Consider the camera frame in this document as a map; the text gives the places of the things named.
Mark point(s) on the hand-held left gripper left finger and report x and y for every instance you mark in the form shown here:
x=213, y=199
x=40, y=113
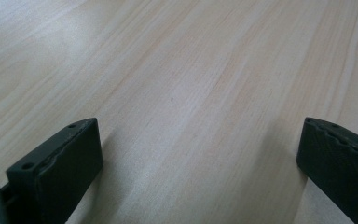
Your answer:
x=65, y=174

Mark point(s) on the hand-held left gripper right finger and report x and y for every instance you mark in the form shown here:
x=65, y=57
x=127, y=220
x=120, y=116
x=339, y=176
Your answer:
x=341, y=174

